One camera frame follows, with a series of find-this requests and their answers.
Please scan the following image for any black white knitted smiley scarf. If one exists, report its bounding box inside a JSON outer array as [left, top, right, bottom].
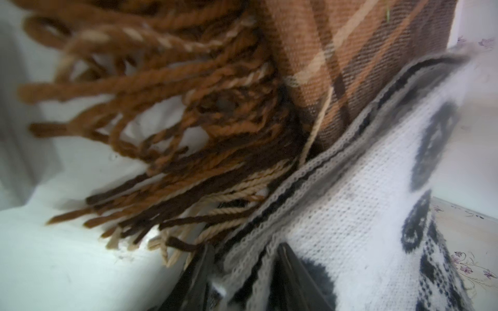
[[211, 52, 474, 310]]

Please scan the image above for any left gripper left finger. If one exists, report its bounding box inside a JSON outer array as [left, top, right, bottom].
[[158, 245, 215, 311]]

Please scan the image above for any brown plaid fringed scarf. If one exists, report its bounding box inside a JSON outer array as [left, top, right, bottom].
[[16, 1, 457, 266]]

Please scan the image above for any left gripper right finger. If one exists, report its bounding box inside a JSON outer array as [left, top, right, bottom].
[[274, 243, 333, 311]]

